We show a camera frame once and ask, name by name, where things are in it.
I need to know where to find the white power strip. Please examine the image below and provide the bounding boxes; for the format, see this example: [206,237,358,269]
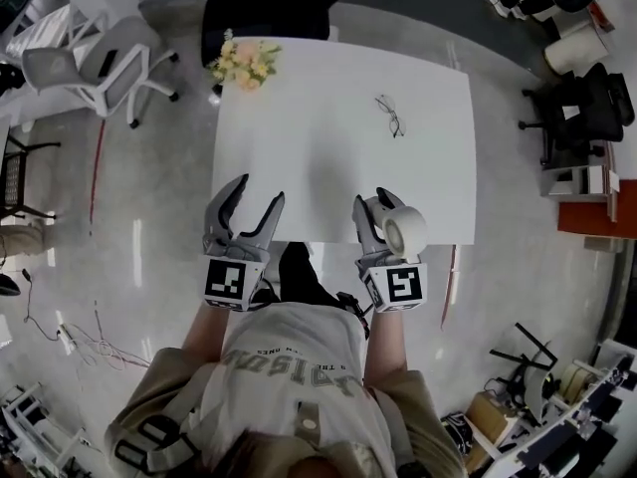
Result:
[56,323,77,354]

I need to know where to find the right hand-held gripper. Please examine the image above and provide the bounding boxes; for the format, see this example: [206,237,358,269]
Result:
[351,186,429,315]

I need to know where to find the thin-framed eyeglasses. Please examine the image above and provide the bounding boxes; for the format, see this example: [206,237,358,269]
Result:
[373,93,407,140]

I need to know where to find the cardboard box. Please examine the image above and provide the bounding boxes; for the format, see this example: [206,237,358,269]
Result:
[464,390,520,463]

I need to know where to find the white floor cable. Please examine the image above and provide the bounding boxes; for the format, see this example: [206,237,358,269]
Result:
[64,321,153,370]

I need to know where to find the white shelf rack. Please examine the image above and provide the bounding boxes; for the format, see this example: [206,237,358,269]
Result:
[0,0,108,64]

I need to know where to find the person's left forearm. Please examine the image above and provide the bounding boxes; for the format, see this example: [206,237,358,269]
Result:
[183,301,233,368]

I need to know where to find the person's right forearm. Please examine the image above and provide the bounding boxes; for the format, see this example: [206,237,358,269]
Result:
[364,310,410,393]

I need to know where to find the white metal rack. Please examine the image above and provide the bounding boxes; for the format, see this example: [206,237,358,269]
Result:
[0,380,92,478]

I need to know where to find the white table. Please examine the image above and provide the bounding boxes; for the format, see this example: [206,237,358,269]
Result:
[211,36,478,246]

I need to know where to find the black folding stool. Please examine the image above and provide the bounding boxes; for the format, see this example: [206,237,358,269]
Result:
[0,133,62,221]

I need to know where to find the black waist device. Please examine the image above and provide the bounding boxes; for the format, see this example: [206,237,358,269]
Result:
[334,291,372,339]

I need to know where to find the person's black trousers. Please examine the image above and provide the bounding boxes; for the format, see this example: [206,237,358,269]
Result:
[277,241,345,314]

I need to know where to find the yellow flower bouquet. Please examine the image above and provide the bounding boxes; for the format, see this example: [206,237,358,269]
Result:
[205,28,284,95]

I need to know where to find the toppled grey chair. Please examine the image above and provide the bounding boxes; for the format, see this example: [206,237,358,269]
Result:
[489,322,559,418]

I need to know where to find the black office chair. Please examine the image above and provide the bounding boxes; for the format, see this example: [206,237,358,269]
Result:
[518,62,637,166]
[200,0,332,95]

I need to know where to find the red cabinet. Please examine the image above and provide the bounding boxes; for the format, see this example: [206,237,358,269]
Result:
[556,178,637,241]

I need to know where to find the white mesh office chair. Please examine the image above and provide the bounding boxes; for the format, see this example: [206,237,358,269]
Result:
[21,14,181,130]

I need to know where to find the person's beige jacket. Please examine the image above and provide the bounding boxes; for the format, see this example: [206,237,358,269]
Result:
[104,348,470,478]

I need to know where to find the cream round bin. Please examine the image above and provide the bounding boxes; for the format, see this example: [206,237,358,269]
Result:
[542,27,611,75]

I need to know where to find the person's white printed t-shirt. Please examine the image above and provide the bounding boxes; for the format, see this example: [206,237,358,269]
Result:
[200,300,400,478]

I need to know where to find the grey storage box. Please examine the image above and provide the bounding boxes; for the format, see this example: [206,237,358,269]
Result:
[540,161,621,204]

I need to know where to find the red floor tape strip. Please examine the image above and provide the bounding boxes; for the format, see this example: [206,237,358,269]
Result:
[89,119,107,236]
[439,243,462,331]

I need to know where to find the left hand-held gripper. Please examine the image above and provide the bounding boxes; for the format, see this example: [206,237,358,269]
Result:
[201,173,287,314]

